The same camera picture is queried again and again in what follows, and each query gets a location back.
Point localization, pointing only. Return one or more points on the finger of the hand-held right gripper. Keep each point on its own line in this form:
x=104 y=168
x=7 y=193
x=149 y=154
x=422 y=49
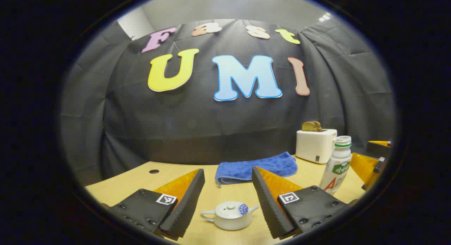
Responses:
x=378 y=148
x=363 y=165

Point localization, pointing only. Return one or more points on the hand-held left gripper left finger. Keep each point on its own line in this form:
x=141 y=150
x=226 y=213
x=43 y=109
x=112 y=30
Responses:
x=186 y=206

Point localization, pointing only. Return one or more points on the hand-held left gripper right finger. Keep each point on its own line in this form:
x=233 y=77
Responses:
x=267 y=206

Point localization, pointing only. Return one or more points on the white plastic water bottle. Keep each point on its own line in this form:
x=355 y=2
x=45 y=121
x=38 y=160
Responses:
x=337 y=164

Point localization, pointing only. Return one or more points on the white ceramic teacup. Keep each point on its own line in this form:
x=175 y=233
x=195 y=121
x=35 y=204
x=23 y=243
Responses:
x=230 y=222

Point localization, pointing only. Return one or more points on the blue folded towel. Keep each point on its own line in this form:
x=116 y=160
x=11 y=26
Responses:
x=253 y=167

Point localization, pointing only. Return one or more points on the white toaster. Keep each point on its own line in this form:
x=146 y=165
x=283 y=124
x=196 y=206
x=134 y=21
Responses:
x=313 y=144

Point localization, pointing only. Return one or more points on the brown toast slice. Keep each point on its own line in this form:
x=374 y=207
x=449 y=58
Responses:
x=308 y=127
x=318 y=126

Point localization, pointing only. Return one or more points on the black backdrop cloth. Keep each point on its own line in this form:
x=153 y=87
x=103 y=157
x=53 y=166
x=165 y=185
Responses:
x=211 y=125

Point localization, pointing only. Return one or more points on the ceiling light panel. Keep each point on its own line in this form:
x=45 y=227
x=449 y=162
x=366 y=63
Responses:
x=325 y=17

